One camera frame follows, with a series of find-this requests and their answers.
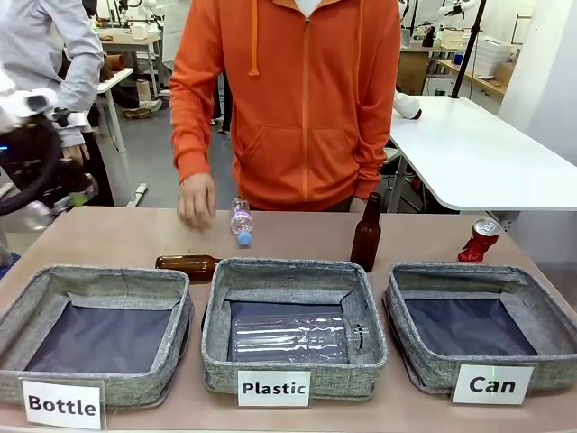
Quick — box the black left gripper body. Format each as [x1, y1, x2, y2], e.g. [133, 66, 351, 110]
[41, 173, 94, 213]

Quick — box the person's right forearm orange sleeve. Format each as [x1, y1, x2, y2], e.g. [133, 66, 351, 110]
[169, 85, 215, 188]

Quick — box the person's left forearm orange sleeve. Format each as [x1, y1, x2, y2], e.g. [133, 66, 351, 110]
[354, 80, 402, 200]

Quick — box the grey fabric basket bottle label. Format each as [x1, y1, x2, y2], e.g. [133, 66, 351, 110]
[0, 264, 196, 408]

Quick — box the grey fabric basket plastic label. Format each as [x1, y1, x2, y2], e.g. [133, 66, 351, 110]
[200, 257, 389, 401]

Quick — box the crushed red soda can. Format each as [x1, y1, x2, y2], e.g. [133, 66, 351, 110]
[457, 217, 503, 263]

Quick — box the white sign reading Can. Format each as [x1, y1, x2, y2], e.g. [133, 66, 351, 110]
[450, 362, 538, 406]

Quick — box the grey fabric basket can label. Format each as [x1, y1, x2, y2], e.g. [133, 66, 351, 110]
[381, 263, 577, 405]

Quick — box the grey-shirted person's hand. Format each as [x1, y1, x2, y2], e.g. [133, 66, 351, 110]
[61, 143, 89, 169]

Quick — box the person's right hand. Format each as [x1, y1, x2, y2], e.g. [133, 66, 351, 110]
[176, 172, 219, 234]

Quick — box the pair of shoes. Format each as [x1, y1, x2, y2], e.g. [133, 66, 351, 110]
[122, 98, 164, 120]

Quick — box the brown glass beer bottle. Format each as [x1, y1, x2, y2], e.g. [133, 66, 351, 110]
[155, 253, 225, 284]
[350, 191, 383, 273]

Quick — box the brown cylinder object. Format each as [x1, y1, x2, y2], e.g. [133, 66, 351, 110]
[104, 52, 128, 74]

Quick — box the person in grey shirt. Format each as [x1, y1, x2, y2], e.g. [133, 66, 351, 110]
[0, 0, 107, 150]

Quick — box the small clear bottle blue cap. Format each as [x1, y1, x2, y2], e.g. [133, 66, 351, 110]
[229, 197, 255, 249]

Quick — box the white sign reading Bottle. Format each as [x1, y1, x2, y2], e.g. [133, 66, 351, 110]
[20, 378, 107, 432]

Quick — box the person in orange hoodie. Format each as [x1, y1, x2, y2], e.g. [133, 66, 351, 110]
[169, 0, 403, 213]

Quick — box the large clear plastic bottle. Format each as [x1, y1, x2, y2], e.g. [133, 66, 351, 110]
[230, 310, 372, 364]

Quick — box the white sign reading Plastic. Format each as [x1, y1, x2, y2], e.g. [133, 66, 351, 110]
[236, 369, 313, 409]

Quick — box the white object with red tip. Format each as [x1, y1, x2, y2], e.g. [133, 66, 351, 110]
[394, 91, 423, 122]

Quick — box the large white table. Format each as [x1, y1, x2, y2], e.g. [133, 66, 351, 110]
[386, 94, 577, 214]

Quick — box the black tripod pole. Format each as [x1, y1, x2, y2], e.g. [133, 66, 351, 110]
[450, 0, 489, 100]

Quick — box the wooden top workbench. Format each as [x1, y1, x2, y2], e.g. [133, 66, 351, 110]
[435, 58, 508, 98]

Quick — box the stack of white storage boxes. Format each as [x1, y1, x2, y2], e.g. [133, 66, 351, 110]
[476, 34, 520, 77]

